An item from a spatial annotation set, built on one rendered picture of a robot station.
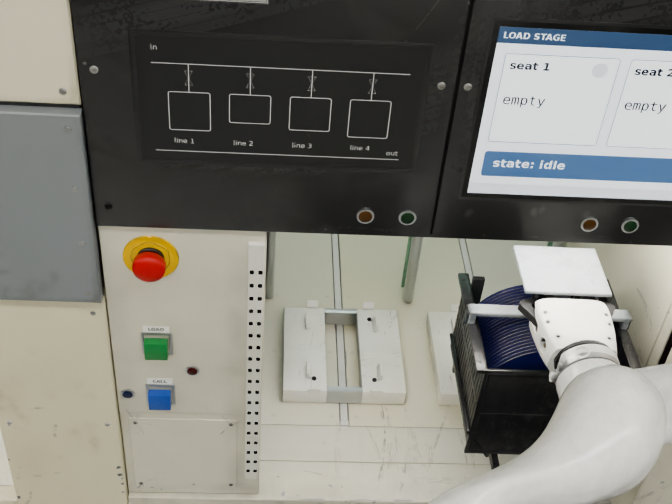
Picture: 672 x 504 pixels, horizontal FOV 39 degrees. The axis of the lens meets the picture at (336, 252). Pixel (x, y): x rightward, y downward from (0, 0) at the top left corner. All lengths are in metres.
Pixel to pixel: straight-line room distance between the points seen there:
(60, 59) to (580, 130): 0.56
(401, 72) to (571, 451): 0.45
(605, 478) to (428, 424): 0.89
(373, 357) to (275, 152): 0.70
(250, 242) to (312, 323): 0.61
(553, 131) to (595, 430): 0.42
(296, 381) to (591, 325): 0.57
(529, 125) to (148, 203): 0.44
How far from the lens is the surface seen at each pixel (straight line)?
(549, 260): 1.36
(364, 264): 1.92
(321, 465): 1.56
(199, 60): 1.01
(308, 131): 1.04
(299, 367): 1.65
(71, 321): 1.26
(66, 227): 1.14
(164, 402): 1.34
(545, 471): 0.75
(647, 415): 0.80
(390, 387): 1.64
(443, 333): 1.75
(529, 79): 1.04
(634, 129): 1.11
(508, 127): 1.07
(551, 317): 1.27
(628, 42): 1.05
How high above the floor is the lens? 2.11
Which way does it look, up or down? 40 degrees down
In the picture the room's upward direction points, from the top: 5 degrees clockwise
